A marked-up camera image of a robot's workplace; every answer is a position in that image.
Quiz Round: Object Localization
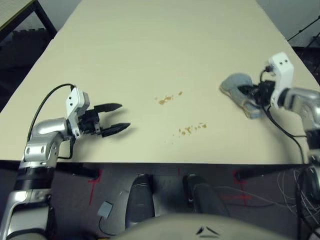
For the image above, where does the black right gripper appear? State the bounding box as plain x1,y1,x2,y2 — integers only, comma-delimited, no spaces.
238,79,276,107

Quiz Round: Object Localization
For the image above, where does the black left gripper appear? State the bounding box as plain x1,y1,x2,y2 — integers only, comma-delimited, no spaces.
77,102,132,138

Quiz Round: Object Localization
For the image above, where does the blue terry cloth rag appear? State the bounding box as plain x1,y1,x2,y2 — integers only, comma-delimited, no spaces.
219,72,266,120

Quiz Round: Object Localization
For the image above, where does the brown liquid spill patch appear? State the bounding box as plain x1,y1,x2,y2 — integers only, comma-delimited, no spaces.
154,90,184,106
163,121,208,145

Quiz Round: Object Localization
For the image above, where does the black equipment pile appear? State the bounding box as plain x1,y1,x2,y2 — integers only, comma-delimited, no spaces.
292,46,320,83

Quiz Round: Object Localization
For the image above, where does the red floor tape corner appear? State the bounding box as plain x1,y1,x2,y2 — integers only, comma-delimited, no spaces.
87,169,104,206
231,169,247,185

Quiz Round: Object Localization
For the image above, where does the black tripod stand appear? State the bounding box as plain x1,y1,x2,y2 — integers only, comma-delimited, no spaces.
287,14,320,51

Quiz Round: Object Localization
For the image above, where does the dark grey robot left leg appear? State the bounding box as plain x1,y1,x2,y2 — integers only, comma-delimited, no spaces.
124,174,156,226

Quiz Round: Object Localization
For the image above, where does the dark grey robot leg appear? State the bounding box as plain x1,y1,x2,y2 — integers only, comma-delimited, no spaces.
182,173,231,219
124,174,156,226

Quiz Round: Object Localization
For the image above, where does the small grey floor box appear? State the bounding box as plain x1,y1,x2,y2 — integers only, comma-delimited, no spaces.
96,200,114,218

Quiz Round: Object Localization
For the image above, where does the red floor tape cross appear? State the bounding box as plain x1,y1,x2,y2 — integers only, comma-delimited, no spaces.
221,193,255,205

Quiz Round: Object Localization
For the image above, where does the black foam floor mat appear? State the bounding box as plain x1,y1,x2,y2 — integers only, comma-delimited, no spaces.
0,28,57,111

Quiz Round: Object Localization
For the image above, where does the dark grey robot right leg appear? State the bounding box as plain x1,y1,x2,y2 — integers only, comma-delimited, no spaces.
182,173,231,219

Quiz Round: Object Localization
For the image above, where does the beige robot torso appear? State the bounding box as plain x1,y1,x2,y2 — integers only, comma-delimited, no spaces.
116,212,296,240

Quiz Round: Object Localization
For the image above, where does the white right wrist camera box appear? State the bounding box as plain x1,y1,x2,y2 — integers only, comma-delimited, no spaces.
265,51,294,109

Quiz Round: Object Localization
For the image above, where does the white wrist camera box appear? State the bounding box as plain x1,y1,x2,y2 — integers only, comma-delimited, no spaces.
65,85,91,139
265,51,294,109

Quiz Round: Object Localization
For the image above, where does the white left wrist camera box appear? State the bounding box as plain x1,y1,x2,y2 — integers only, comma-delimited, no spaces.
65,85,91,139

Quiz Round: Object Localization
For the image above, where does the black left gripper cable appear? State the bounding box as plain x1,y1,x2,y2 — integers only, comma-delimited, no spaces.
57,138,75,160

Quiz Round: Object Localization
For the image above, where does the black left camera cable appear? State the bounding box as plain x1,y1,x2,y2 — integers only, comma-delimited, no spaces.
29,83,76,137

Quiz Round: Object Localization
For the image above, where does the thin white wire bundle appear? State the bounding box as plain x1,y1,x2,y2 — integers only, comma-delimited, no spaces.
276,168,320,226

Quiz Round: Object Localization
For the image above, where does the side table with black frame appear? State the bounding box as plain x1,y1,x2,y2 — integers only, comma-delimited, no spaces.
0,0,58,38

